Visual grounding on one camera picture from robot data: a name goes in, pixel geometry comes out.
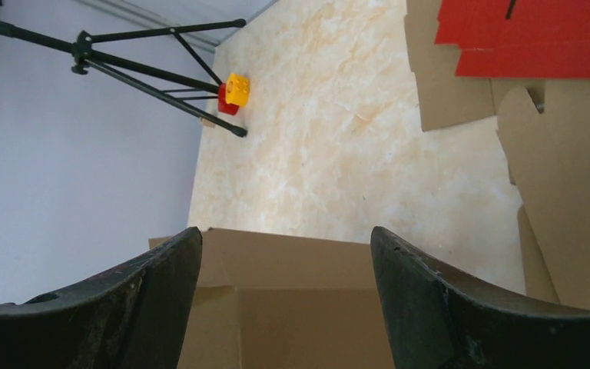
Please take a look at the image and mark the stack of brown cardboard blanks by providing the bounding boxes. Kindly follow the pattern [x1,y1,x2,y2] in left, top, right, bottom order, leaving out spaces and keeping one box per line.
[404,1,590,310]

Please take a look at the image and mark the yellow and red toy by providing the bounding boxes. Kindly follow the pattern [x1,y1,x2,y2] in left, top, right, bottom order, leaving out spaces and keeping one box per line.
[217,73,250,115]

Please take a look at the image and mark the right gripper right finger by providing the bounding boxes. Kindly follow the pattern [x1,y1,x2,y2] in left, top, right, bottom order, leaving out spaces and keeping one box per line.
[370,227,590,368]

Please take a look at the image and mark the small wooden block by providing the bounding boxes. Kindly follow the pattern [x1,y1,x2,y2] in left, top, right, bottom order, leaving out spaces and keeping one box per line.
[199,118,216,128]

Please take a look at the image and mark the black tripod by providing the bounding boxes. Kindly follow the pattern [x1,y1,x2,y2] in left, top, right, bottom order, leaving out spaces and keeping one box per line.
[0,1,247,138]

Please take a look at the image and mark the brown cardboard box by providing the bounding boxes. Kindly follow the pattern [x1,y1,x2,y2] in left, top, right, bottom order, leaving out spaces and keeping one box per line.
[148,228,396,369]

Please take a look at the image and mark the red cardboard box blank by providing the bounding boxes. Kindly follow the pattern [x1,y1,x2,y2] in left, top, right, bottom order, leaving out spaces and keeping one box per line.
[435,0,590,79]

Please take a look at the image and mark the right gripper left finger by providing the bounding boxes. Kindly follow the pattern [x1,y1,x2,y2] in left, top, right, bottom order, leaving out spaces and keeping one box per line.
[0,228,203,368]

